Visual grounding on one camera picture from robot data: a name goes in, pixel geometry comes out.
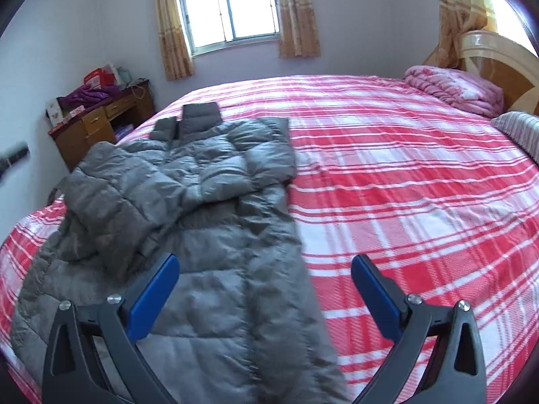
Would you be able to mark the wooden bed headboard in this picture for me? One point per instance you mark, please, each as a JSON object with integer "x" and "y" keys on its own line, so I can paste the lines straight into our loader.
{"x": 497, "y": 63}

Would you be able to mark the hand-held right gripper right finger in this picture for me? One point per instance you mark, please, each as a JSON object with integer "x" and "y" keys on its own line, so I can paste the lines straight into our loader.
{"x": 374, "y": 291}

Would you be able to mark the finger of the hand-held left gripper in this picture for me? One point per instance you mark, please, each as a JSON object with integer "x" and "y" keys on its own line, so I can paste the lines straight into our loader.
{"x": 14, "y": 158}

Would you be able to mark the pale green bag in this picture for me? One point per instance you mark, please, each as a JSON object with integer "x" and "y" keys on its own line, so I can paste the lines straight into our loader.
{"x": 124, "y": 76}

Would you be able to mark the red and white box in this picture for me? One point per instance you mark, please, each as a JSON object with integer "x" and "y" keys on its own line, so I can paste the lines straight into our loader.
{"x": 101, "y": 76}

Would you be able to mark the blue and white packet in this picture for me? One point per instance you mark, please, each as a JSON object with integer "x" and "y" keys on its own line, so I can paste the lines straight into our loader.
{"x": 124, "y": 132}

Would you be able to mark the grey down jacket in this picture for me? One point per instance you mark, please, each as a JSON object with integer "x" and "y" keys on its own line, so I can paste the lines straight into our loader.
{"x": 202, "y": 202}

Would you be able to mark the striped pillow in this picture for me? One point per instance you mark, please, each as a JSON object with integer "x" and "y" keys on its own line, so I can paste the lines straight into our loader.
{"x": 522, "y": 132}

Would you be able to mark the folded pink quilt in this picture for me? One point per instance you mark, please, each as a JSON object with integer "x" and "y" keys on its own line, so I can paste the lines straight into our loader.
{"x": 454, "y": 88}

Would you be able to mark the purple clothing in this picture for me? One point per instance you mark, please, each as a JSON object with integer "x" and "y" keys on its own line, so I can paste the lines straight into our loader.
{"x": 84, "y": 94}

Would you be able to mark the window with metal frame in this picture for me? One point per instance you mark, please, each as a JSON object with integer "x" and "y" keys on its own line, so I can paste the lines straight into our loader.
{"x": 227, "y": 8}

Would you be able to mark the yellow patterned curtain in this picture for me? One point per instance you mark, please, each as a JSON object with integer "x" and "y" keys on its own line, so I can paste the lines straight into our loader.
{"x": 454, "y": 29}
{"x": 172, "y": 42}
{"x": 297, "y": 21}

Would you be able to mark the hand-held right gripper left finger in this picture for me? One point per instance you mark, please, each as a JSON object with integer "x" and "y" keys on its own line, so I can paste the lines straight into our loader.
{"x": 156, "y": 294}

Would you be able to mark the wooden desk with drawers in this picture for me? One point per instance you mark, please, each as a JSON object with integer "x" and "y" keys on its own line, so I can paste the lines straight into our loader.
{"x": 75, "y": 139}

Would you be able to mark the bright side window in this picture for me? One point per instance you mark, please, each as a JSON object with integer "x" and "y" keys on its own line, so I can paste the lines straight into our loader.
{"x": 511, "y": 17}

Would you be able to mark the white printed box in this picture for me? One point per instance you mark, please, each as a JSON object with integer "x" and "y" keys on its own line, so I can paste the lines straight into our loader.
{"x": 54, "y": 112}

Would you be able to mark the red plaid bed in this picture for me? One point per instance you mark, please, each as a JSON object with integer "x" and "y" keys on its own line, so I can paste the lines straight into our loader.
{"x": 400, "y": 185}

